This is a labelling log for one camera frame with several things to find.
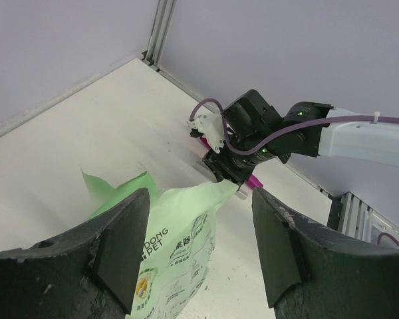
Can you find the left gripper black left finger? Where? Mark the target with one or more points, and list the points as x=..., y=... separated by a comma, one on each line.
x=89, y=271

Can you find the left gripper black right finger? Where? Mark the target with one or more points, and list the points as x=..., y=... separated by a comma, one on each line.
x=312, y=271

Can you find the white plastic clip tool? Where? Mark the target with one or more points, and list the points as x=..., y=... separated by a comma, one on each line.
x=242, y=193

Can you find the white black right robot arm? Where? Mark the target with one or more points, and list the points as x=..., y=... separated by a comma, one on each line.
x=250, y=132

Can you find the green cat litter bag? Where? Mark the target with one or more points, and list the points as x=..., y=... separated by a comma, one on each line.
x=180, y=238

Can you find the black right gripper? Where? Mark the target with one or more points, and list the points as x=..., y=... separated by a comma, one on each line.
x=223, y=168

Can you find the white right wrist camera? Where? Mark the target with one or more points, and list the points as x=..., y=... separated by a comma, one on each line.
x=210, y=127

